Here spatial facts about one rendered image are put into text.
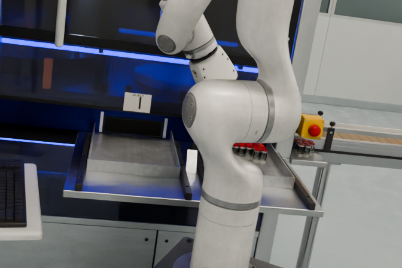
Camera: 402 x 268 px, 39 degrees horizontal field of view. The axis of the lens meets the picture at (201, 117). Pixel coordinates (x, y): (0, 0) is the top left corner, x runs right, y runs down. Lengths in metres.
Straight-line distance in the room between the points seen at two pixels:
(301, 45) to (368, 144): 0.50
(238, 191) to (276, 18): 0.33
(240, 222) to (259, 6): 0.41
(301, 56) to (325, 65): 5.01
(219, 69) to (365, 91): 5.79
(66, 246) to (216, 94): 1.14
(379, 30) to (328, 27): 0.62
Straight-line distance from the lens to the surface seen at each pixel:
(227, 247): 1.14
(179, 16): 1.26
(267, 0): 1.02
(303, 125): 1.94
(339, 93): 7.03
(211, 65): 1.40
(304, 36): 1.87
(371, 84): 7.16
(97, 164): 1.62
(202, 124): 1.02
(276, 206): 1.58
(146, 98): 1.83
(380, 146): 2.20
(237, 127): 1.04
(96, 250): 2.04
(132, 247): 2.03
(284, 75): 1.06
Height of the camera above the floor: 1.50
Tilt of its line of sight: 16 degrees down
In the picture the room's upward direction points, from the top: 9 degrees clockwise
